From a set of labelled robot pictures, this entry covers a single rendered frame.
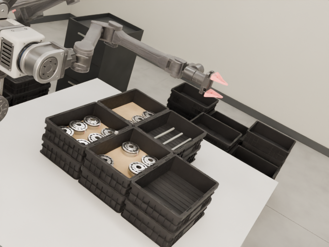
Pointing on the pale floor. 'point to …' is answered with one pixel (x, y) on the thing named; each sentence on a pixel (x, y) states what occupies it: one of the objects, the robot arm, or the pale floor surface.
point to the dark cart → (101, 54)
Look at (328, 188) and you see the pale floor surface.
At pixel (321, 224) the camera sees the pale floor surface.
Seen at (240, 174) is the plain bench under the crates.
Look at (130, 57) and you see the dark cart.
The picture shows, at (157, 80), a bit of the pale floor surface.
